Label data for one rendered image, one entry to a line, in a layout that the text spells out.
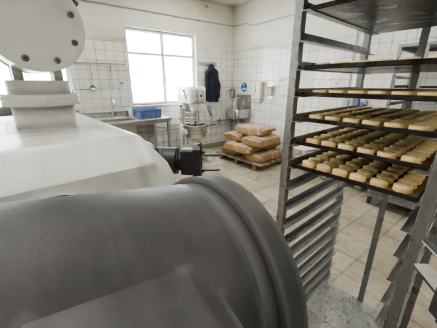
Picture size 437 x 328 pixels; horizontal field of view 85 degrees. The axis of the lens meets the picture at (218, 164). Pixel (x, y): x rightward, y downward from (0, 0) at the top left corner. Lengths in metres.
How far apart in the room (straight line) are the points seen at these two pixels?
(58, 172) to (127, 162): 0.04
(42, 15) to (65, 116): 0.08
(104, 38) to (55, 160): 4.56
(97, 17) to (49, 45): 4.53
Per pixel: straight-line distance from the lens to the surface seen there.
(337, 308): 1.85
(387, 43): 4.16
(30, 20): 0.24
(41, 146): 0.19
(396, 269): 1.05
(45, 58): 0.24
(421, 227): 0.88
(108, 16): 4.81
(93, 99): 4.62
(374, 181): 0.91
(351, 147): 0.93
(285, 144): 0.98
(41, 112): 0.27
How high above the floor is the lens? 1.44
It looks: 19 degrees down
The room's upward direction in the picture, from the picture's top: straight up
